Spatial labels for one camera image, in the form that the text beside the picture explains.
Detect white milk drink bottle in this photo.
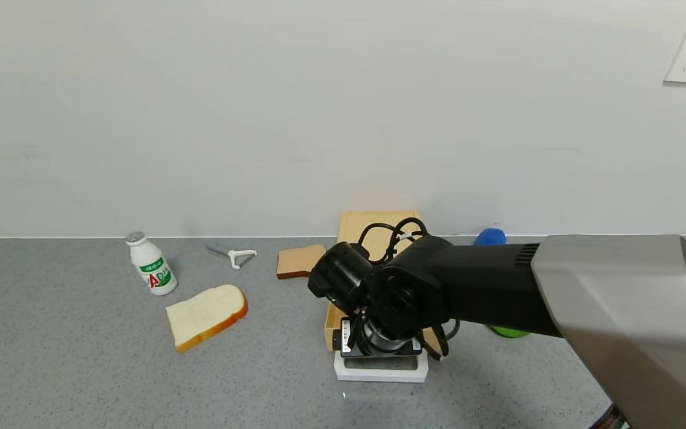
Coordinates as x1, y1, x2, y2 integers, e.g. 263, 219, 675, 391
124, 231, 178, 297

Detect blue cloth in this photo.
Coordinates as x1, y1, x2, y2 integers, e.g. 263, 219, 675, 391
475, 228, 508, 247

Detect white bread slice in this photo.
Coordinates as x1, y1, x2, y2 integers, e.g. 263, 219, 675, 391
165, 284, 249, 353

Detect yellow drawer with white handle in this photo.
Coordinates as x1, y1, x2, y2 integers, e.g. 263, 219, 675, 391
323, 300, 442, 384

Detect black camera cable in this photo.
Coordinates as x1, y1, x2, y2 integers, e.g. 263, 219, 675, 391
357, 217, 431, 264

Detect white vegetable peeler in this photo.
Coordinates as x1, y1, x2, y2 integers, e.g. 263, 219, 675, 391
205, 245, 258, 271

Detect dark cable loop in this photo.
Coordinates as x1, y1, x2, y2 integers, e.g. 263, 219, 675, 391
590, 404, 628, 429

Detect green lime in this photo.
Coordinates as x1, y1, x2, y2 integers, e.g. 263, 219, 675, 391
488, 324, 532, 340

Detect brown toast slice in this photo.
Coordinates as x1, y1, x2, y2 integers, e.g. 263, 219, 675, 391
276, 244, 328, 281

